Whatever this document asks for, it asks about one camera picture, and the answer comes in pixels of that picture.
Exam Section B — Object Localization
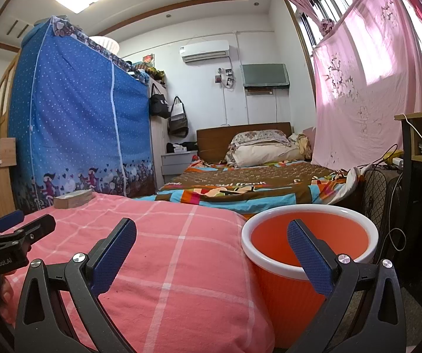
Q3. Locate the dark tote bag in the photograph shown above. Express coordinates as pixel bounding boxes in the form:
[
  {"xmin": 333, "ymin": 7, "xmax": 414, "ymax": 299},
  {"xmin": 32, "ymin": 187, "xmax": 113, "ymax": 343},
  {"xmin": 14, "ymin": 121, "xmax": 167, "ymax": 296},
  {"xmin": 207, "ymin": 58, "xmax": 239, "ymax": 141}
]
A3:
[{"xmin": 168, "ymin": 96, "xmax": 190, "ymax": 137}]

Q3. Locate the hanging pink embroidered sheet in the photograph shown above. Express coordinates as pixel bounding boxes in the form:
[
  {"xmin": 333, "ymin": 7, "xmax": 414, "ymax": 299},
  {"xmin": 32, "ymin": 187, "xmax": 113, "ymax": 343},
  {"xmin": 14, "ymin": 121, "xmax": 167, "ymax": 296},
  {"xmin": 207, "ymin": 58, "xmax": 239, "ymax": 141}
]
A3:
[{"xmin": 312, "ymin": 0, "xmax": 422, "ymax": 170}]

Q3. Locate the black mesh fan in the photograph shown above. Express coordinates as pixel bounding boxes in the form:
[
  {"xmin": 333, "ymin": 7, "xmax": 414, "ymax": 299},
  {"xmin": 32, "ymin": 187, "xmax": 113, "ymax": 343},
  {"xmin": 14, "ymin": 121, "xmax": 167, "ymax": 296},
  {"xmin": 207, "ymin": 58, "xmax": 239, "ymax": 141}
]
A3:
[{"xmin": 362, "ymin": 169, "xmax": 405, "ymax": 243}]

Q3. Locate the orange bucket with white rim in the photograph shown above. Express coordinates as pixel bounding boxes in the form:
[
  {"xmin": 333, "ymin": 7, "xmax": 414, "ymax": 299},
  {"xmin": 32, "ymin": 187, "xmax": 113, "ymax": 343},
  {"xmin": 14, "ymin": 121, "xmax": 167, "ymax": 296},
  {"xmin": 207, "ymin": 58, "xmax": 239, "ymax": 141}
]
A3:
[{"xmin": 241, "ymin": 204, "xmax": 380, "ymax": 350}]

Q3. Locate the grey nightstand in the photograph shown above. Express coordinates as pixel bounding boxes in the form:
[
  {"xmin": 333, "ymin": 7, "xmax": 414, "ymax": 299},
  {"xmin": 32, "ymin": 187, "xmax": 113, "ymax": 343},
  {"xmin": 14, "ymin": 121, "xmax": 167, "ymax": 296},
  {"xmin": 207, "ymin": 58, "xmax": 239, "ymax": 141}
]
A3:
[{"xmin": 160, "ymin": 151, "xmax": 197, "ymax": 184}]

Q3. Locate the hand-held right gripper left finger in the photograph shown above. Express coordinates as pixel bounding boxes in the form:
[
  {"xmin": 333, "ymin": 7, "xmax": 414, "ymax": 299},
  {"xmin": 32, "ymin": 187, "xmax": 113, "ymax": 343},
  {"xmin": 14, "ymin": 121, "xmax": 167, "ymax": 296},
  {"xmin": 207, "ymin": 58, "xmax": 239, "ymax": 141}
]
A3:
[{"xmin": 14, "ymin": 218, "xmax": 138, "ymax": 353}]

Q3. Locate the wooden ladder frame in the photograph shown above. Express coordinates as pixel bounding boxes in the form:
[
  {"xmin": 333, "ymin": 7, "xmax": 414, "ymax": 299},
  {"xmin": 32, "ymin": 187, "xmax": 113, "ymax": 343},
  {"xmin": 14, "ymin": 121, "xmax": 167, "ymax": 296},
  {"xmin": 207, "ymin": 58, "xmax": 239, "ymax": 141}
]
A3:
[{"xmin": 0, "ymin": 53, "xmax": 22, "ymax": 140}]

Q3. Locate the bed with colourful blanket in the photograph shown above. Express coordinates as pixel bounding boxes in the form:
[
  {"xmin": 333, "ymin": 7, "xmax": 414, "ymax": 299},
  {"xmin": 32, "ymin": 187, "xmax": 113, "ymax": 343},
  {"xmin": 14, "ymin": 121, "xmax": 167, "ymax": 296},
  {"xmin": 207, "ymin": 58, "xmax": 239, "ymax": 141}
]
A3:
[{"xmin": 156, "ymin": 156, "xmax": 364, "ymax": 216}]

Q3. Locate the green covered wall unit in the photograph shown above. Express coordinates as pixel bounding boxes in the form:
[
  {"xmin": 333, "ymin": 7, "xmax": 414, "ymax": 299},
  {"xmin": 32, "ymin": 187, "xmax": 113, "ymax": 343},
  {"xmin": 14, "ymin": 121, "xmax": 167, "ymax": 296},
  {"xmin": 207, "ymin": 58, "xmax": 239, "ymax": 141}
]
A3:
[{"xmin": 240, "ymin": 63, "xmax": 290, "ymax": 91}]

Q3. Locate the thick old book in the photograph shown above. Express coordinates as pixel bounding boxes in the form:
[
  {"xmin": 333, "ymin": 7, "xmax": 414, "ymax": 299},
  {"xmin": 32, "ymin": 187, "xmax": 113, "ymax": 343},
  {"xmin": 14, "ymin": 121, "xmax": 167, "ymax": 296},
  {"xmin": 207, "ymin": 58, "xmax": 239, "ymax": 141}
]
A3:
[{"xmin": 54, "ymin": 189, "xmax": 94, "ymax": 209}]

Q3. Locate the black handbag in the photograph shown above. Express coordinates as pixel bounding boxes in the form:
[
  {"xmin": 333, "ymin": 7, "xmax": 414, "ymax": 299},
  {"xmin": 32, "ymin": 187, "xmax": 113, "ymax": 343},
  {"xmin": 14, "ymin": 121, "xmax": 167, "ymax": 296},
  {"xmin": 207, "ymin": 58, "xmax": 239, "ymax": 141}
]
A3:
[{"xmin": 148, "ymin": 83, "xmax": 171, "ymax": 119}]

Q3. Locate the white plastic basket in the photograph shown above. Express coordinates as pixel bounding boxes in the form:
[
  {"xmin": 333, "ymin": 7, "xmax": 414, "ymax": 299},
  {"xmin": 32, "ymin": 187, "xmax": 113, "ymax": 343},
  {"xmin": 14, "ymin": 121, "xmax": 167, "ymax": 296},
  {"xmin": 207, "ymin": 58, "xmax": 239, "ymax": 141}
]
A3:
[{"xmin": 89, "ymin": 36, "xmax": 119, "ymax": 56}]

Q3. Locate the floral pillow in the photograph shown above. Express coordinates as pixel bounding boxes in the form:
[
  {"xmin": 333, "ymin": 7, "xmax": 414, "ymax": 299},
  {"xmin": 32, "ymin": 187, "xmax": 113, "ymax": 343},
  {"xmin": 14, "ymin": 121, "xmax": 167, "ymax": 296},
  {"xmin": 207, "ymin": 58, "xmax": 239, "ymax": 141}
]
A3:
[{"xmin": 231, "ymin": 129, "xmax": 290, "ymax": 146}]

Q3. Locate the black cloth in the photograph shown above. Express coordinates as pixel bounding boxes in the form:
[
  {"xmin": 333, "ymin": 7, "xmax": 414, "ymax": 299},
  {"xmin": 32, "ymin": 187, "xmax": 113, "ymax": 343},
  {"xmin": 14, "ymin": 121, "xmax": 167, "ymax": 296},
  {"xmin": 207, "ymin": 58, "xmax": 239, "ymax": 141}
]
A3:
[{"xmin": 166, "ymin": 141, "xmax": 198, "ymax": 153}]

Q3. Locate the blue dotted fabric wardrobe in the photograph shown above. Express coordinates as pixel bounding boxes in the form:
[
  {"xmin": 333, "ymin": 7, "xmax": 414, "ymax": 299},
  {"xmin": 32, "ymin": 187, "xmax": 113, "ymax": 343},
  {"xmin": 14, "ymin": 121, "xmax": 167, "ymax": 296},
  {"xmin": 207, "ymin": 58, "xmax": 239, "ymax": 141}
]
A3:
[{"xmin": 8, "ymin": 16, "xmax": 156, "ymax": 210}]

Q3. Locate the white air conditioner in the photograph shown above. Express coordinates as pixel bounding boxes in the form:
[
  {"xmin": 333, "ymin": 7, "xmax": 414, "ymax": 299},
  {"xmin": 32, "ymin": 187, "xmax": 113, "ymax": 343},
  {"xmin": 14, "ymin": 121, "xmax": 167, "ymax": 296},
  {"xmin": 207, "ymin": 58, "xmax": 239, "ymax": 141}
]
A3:
[{"xmin": 179, "ymin": 40, "xmax": 231, "ymax": 63}]

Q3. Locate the wooden headboard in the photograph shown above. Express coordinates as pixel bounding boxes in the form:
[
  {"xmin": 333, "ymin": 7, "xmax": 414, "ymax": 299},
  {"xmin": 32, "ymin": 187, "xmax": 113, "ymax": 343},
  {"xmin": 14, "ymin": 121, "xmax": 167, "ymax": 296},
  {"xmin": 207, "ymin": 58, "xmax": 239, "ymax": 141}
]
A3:
[{"xmin": 196, "ymin": 122, "xmax": 293, "ymax": 162}]

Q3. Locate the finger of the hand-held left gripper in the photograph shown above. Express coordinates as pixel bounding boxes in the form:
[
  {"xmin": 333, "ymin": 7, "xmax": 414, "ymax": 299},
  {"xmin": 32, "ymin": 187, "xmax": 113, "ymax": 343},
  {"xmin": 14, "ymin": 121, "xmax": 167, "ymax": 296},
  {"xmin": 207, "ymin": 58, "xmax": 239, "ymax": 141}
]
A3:
[
  {"xmin": 0, "ymin": 210, "xmax": 25, "ymax": 237},
  {"xmin": 0, "ymin": 214, "xmax": 56, "ymax": 251}
]

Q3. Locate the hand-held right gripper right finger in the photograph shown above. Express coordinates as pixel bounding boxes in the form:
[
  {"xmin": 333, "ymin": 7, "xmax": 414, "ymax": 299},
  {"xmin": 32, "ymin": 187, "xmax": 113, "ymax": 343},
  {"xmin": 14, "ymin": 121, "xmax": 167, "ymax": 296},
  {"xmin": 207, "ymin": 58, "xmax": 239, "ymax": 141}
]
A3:
[{"xmin": 285, "ymin": 219, "xmax": 408, "ymax": 353}]

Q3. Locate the folded cream quilt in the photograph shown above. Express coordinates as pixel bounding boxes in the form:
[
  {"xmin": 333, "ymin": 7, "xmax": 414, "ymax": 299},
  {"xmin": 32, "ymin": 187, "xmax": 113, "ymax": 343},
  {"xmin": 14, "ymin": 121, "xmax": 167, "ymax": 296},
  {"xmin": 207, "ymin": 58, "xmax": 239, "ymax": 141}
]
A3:
[{"xmin": 226, "ymin": 143, "xmax": 303, "ymax": 168}]

